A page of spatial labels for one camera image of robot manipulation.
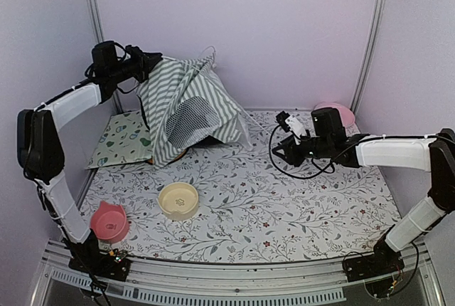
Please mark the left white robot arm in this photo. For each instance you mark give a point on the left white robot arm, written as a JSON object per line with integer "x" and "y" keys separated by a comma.
{"x": 39, "y": 150}

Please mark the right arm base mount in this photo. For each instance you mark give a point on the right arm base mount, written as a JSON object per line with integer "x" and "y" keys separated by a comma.
{"x": 380, "y": 262}

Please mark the front aluminium rail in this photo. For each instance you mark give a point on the front aluminium rail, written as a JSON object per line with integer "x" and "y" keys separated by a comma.
{"x": 164, "y": 282}

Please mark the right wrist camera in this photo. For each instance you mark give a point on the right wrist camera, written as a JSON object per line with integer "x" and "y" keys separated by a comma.
{"x": 289, "y": 123}

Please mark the red cat-ear pet bowl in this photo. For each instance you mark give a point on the red cat-ear pet bowl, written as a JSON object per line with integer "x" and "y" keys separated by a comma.
{"x": 110, "y": 223}

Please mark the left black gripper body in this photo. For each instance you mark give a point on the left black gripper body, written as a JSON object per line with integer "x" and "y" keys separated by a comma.
{"x": 120, "y": 70}

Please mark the left aluminium frame post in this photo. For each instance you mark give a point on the left aluminium frame post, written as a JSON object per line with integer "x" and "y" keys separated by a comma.
{"x": 95, "y": 19}

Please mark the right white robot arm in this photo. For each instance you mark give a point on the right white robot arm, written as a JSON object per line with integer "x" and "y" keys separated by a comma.
{"x": 432, "y": 153}

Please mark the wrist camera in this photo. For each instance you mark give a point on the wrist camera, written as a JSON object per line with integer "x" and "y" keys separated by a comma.
{"x": 289, "y": 123}
{"x": 132, "y": 52}

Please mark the green patterned cushion mat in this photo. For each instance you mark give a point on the green patterned cushion mat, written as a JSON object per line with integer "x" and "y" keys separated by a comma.
{"x": 125, "y": 140}

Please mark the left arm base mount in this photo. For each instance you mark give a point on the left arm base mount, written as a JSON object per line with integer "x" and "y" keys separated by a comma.
{"x": 100, "y": 265}

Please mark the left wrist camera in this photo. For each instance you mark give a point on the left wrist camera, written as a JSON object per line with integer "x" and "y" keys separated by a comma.
{"x": 132, "y": 52}

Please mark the aluminium frame post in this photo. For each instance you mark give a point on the aluminium frame post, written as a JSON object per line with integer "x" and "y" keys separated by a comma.
{"x": 95, "y": 19}
{"x": 373, "y": 33}

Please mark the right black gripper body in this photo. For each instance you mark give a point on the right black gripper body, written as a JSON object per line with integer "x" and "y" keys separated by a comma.
{"x": 321, "y": 147}

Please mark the pink plate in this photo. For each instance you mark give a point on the pink plate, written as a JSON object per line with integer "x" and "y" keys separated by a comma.
{"x": 347, "y": 116}

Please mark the cream pet bowl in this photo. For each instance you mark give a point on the cream pet bowl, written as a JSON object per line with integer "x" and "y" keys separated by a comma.
{"x": 178, "y": 201}

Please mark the right aluminium frame post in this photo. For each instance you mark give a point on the right aluminium frame post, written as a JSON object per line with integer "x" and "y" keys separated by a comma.
{"x": 373, "y": 33}

